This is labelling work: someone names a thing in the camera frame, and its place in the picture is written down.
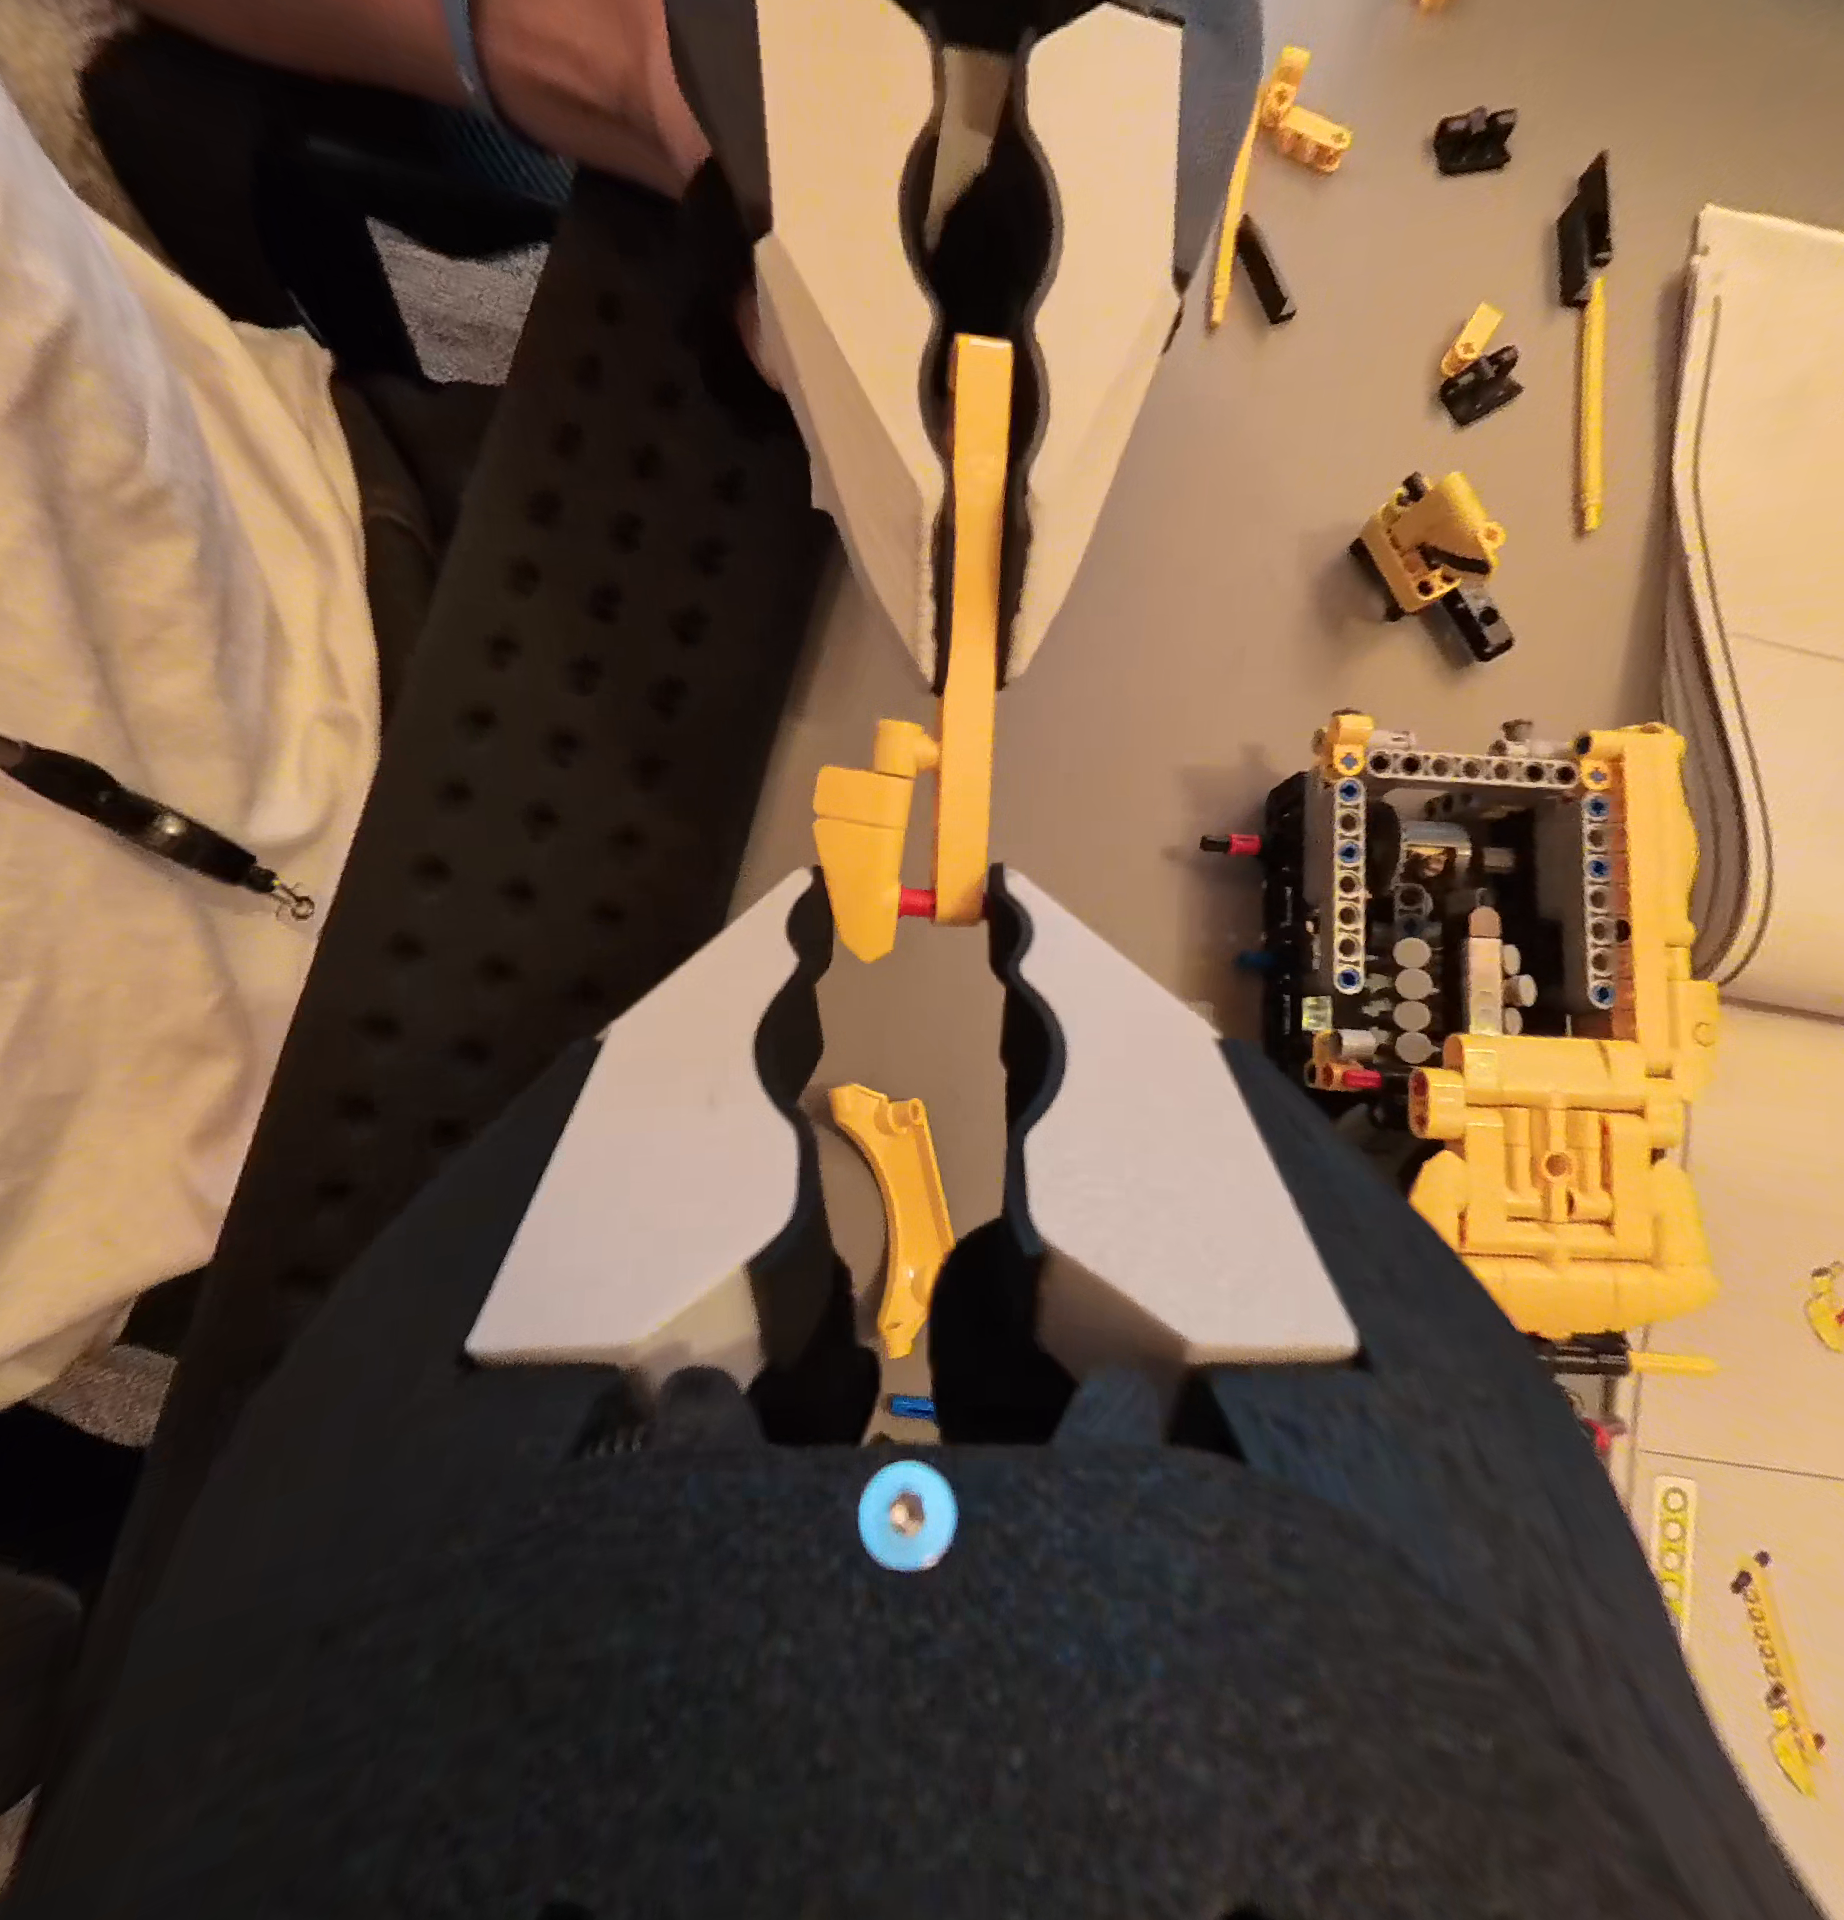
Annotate black lanyard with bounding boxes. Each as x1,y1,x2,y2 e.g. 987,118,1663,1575
0,716,321,919

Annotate yellow curved arch piece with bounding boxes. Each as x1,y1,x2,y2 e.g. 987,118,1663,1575
827,1081,959,1359

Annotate building instruction booklet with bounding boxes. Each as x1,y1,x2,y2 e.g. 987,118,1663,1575
1619,202,1844,1920

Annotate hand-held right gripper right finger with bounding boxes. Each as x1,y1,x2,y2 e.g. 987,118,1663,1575
928,863,1367,1446

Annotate person's left hand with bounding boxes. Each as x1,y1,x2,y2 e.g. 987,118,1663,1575
486,0,714,193

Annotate yellow axle with black end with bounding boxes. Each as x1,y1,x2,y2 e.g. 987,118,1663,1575
1554,150,1614,534

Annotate long yellow holed beam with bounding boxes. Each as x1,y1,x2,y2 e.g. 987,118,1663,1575
928,331,1018,929

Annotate small yellow panel piece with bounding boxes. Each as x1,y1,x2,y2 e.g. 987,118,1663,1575
810,764,917,966

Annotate small yellow black subassembly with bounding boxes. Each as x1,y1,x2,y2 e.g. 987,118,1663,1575
1348,468,1519,665

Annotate yellow black toy car model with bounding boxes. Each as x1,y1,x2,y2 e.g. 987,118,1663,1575
1201,707,1727,1464

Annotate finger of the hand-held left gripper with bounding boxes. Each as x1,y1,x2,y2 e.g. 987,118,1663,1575
749,0,959,691
1001,0,1194,683

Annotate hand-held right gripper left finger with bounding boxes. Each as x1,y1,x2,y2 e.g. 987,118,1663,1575
464,866,883,1446

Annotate small yellow black toy piece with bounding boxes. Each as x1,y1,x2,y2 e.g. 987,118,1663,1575
1437,302,1524,429

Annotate grey desk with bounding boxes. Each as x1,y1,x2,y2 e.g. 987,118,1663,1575
712,0,1844,1442

